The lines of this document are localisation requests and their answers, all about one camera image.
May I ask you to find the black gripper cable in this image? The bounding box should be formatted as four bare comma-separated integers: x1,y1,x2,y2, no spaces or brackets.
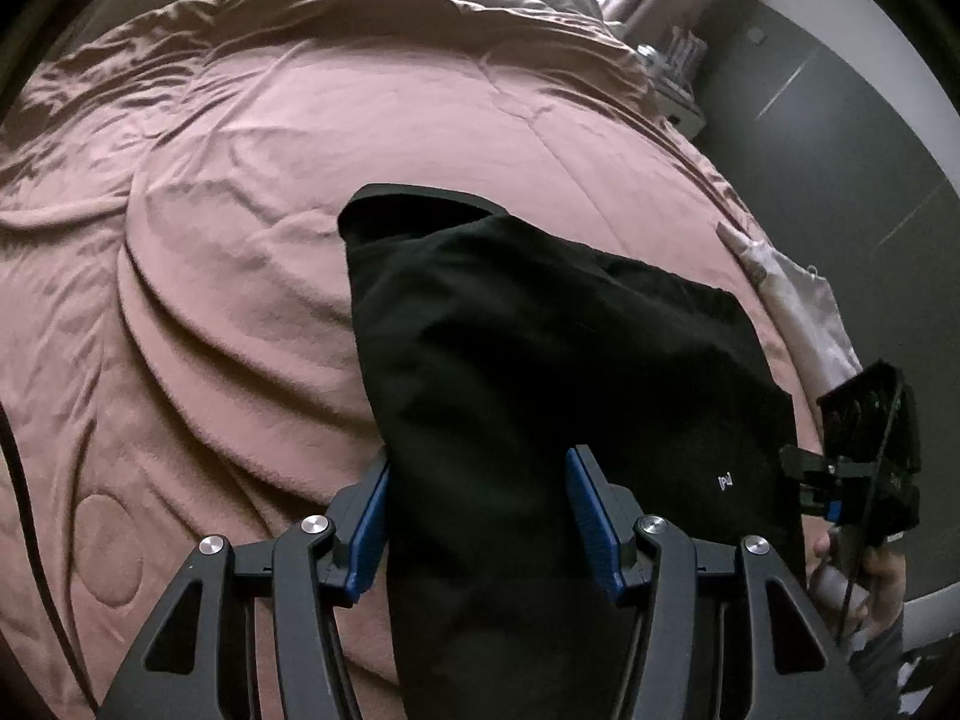
840,381,902,635
0,405,102,720

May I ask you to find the pale pink cloth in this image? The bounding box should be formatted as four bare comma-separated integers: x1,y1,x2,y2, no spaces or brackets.
716,221,863,395

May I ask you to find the person's right forearm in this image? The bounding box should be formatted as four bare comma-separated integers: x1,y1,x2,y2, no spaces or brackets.
846,611,914,720

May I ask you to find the black garment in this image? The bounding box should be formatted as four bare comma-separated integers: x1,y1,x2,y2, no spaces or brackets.
337,184,815,720

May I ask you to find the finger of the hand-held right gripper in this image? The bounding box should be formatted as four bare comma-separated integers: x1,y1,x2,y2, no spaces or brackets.
796,484,842,524
780,446,839,482

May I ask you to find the white nightstand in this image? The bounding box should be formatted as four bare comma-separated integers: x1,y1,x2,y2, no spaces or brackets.
652,75,710,140

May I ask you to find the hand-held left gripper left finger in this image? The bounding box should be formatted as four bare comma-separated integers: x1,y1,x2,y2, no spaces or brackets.
97,456,392,720

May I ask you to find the pink blanket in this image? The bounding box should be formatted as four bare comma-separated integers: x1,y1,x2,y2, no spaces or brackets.
0,0,826,720

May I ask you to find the person's right hand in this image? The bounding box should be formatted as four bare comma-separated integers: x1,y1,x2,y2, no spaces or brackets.
808,525,910,637

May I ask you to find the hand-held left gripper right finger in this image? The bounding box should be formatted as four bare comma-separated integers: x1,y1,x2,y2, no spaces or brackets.
565,445,875,720

